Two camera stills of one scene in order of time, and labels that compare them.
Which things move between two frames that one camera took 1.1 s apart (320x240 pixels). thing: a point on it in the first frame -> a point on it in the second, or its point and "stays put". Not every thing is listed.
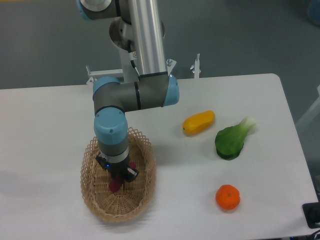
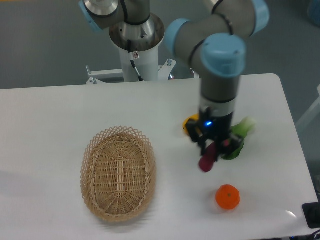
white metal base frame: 170,65 stays put
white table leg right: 313,110 stays put
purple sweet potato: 116,180 -> 206,162
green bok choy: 229,141 stays put
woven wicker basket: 131,198 stays put
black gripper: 120,170 -> 218,128
